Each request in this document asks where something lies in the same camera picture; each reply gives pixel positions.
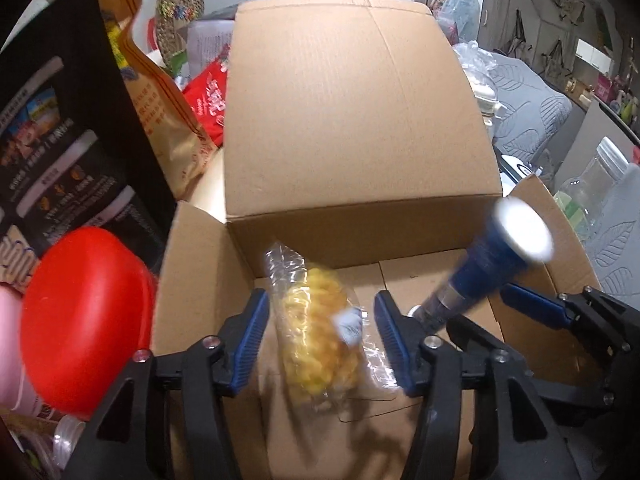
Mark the red snack bag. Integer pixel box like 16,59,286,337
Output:
182,55,231,148

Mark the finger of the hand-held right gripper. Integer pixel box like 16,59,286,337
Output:
502,284,640,361
445,317,640,426

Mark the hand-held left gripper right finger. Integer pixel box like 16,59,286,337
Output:
374,290,581,480

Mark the red-lidded plastic jar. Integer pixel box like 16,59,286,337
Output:
20,226,158,418

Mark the hanging clear plastic bag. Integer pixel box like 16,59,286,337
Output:
432,0,481,46

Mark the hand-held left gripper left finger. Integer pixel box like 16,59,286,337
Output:
62,287,271,480

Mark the white printed sheet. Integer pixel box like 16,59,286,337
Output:
187,17,236,68

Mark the grey quilted sofa cover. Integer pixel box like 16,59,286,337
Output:
487,52,573,161

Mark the white cabinet with butterfly decorations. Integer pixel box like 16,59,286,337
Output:
477,0,640,91

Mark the grey cardboard sheet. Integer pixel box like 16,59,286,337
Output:
552,95,640,196

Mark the clear plastic container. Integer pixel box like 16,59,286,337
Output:
50,412,92,472

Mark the clear bag of yellow snacks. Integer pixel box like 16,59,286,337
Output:
262,241,401,421

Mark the pink container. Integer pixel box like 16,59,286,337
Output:
0,282,46,413

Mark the shelf of small trinkets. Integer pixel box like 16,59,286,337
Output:
567,67,640,128

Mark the large black snack bag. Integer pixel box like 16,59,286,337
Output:
0,0,178,281

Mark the cardboard box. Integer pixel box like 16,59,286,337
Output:
150,0,606,480

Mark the brown paper snack bag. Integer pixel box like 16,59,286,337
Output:
92,0,221,201

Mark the blue tablet tube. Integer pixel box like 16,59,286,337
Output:
407,197,556,333

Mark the clear jar with white lid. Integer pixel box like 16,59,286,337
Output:
552,137,631,241

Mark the crumpled clear plastic bag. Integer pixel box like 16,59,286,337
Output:
452,40,501,91

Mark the grey quilted chair cover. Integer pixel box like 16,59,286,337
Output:
582,162,640,306

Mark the white black device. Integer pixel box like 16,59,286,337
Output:
495,152,543,196

